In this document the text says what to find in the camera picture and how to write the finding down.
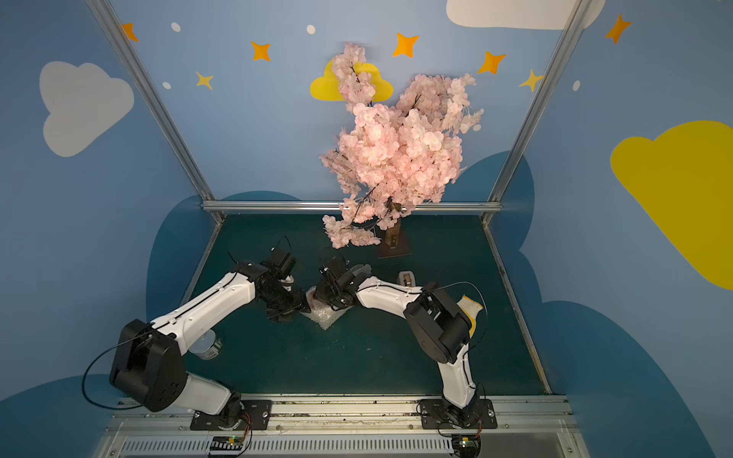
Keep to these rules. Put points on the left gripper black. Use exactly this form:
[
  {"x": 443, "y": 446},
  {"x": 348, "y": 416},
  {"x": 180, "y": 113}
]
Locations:
[{"x": 283, "y": 301}]

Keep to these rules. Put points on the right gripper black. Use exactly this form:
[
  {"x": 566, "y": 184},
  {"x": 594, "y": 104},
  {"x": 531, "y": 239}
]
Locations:
[{"x": 324, "y": 292}]

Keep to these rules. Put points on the clear bubble wrap sheet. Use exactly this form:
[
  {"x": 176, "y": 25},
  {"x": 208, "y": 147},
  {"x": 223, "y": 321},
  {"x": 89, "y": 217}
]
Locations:
[{"x": 320, "y": 313}]

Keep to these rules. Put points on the white tape dispenser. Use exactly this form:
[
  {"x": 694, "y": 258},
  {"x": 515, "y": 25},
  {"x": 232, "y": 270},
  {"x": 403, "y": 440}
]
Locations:
[{"x": 407, "y": 279}]

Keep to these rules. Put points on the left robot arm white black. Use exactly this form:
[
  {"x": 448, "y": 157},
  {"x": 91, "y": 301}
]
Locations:
[{"x": 148, "y": 365}]

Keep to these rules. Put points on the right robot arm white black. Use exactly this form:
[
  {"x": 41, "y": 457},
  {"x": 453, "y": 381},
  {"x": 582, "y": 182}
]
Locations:
[{"x": 441, "y": 327}]

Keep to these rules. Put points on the pink cherry blossom tree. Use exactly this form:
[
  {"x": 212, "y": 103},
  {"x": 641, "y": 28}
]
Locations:
[{"x": 395, "y": 157}]

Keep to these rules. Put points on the left controller board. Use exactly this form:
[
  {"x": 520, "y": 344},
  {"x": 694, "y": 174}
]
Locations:
[{"x": 226, "y": 446}]

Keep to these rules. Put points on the controller board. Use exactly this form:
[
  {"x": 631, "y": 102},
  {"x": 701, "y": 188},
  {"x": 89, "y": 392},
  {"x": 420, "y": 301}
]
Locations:
[
  {"x": 226, "y": 446},
  {"x": 465, "y": 446}
]

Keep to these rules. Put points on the right controller board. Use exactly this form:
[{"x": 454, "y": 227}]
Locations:
[{"x": 465, "y": 446}]

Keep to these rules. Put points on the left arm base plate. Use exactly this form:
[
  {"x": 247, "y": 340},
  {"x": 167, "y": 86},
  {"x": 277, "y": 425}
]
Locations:
[{"x": 237, "y": 416}]

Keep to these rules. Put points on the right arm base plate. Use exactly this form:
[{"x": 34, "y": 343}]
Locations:
[{"x": 440, "y": 414}]

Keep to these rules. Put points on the aluminium frame left post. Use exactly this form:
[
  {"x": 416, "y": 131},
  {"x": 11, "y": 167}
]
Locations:
[{"x": 109, "y": 23}]

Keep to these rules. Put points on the aluminium frame post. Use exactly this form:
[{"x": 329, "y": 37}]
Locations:
[
  {"x": 109, "y": 23},
  {"x": 582, "y": 14}
]

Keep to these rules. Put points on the aluminium frame right post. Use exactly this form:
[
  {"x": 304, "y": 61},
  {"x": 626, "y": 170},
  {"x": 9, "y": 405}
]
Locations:
[{"x": 582, "y": 14}]

